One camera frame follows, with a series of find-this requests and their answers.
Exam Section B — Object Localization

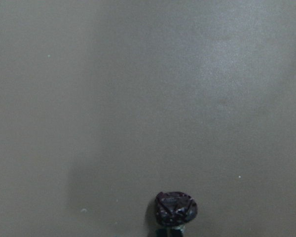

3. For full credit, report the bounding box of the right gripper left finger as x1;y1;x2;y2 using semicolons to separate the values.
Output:
155;228;167;237

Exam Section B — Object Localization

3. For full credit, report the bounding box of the dark cherries pair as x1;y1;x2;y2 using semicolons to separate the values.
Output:
154;191;198;228

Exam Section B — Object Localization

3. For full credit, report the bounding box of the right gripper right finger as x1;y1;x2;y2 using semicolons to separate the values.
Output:
170;229;183;237

